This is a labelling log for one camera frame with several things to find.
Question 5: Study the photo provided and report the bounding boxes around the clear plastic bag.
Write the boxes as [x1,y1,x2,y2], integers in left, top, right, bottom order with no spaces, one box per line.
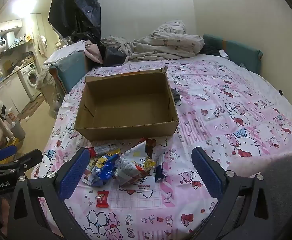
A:
[48,90,64,119]

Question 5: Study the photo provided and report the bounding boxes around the blue and yellow chip packet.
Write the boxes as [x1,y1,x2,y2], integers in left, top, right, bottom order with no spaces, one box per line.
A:
[90,154,120,187]

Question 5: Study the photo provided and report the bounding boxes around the dark brown fruit packet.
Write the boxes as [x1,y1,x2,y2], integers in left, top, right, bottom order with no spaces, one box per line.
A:
[143,137,157,159]

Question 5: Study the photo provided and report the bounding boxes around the black hanging jacket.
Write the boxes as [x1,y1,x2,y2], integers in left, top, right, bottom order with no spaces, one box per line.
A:
[48,0,103,43]

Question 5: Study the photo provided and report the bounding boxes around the yellow cartoon snack packet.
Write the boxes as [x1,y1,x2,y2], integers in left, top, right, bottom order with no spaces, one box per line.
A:
[142,156,156,173]

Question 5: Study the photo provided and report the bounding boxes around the grey bin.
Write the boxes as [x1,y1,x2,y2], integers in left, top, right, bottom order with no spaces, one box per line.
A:
[10,120,26,148]

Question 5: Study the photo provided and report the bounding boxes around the dark blue snack packet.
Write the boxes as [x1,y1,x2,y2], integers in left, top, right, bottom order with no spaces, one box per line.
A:
[155,162,165,182]

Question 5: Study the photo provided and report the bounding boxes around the white folded cloth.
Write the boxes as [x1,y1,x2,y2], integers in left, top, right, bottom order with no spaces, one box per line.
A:
[43,40,86,65]

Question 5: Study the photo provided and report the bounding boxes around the pink cloth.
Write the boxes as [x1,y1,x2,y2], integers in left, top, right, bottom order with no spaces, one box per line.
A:
[85,40,104,64]

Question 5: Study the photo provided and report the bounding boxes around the teal padded bed frame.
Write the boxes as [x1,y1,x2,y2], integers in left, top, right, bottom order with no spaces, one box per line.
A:
[48,34,263,95]

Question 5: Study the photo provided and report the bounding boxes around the flat white snack packet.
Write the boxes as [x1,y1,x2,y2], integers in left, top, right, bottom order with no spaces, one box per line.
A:
[122,176,154,192]

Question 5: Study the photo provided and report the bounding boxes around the white bar packet red end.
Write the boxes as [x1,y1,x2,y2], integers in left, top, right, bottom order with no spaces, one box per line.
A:
[88,144,121,157]

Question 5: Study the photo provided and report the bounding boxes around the small red candy packet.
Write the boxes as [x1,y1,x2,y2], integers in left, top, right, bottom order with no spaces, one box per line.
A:
[96,190,110,208]

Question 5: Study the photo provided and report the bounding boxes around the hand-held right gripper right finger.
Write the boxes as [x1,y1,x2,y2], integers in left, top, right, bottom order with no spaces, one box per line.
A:
[191,146,284,240]

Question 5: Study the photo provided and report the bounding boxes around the person's dark pants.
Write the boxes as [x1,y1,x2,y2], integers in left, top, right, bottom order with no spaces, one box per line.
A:
[258,154,292,240]

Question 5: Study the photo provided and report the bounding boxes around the brown cardboard box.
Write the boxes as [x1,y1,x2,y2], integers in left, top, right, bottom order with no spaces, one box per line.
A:
[74,66,179,142]

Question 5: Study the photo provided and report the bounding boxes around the crumpled white printed duvet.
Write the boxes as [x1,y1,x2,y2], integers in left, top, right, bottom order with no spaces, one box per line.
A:
[102,20,205,62]

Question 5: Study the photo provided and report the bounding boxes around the white wall cabinet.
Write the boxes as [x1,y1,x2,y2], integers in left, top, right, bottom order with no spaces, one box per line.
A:
[0,19,24,34]

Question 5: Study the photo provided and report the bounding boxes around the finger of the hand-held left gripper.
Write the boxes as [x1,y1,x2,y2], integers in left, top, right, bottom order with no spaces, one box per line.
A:
[1,149,43,178]
[0,144,18,165]

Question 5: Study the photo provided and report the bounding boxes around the white kitchen cabinet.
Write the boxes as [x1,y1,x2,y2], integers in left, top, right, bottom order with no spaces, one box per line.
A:
[0,72,28,115]

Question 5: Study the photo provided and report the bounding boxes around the pink cartoon printed bedsheet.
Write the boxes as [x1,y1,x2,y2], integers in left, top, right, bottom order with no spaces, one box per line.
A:
[31,55,292,240]

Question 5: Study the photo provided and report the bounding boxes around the white washing machine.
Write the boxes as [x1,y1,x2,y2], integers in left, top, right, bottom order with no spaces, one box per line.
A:
[18,64,41,102]

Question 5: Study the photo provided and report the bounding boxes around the white silver snack packet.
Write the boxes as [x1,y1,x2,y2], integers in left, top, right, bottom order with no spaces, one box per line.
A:
[115,140,156,187]

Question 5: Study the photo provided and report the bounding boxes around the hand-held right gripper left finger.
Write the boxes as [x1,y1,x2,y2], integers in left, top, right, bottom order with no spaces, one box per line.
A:
[7,147,90,240]

